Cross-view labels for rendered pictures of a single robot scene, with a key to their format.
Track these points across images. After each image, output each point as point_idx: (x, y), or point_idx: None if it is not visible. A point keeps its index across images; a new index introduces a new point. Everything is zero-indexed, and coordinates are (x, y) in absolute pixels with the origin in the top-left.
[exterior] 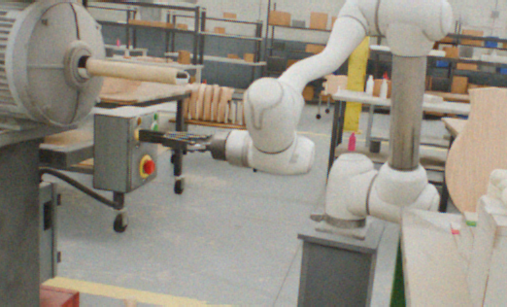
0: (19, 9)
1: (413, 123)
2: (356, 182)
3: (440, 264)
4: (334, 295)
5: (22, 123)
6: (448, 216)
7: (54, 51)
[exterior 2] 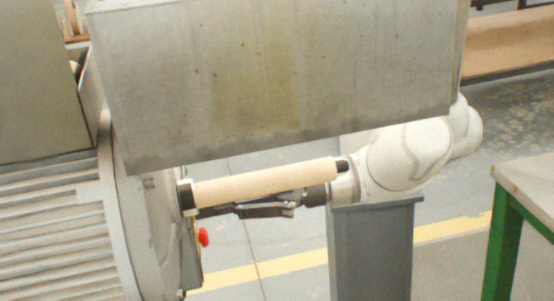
0: (87, 175)
1: (460, 52)
2: None
3: None
4: (382, 253)
5: None
6: (546, 159)
7: (165, 213)
